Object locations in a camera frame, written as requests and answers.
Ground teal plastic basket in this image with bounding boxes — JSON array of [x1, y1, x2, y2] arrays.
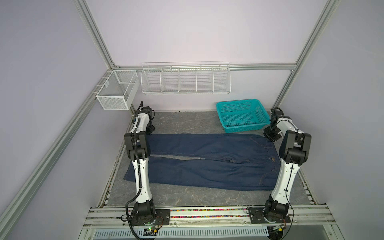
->
[[216, 99, 270, 133]]

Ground dark blue denim trousers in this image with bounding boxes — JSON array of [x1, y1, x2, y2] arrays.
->
[[125, 134, 280, 191]]

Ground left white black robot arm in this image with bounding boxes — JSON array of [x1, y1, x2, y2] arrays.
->
[[124, 103, 156, 225]]

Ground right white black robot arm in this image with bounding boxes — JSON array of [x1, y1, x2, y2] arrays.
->
[[263, 107, 312, 223]]

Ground small white mesh wall basket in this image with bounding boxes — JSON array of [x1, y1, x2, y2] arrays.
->
[[96, 70, 140, 111]]

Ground long white wire wall basket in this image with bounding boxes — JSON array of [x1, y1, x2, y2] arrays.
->
[[141, 68, 232, 95]]

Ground aluminium frame back crossbar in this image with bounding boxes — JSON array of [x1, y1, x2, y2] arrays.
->
[[114, 62, 298, 72]]

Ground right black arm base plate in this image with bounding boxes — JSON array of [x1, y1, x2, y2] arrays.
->
[[246, 207, 292, 224]]

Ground white slotted cable duct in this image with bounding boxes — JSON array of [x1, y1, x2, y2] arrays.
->
[[93, 226, 269, 240]]

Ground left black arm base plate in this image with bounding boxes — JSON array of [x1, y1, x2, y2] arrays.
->
[[129, 209, 171, 226]]

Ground aluminium front mounting rail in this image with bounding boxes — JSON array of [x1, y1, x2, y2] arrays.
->
[[83, 205, 336, 229]]

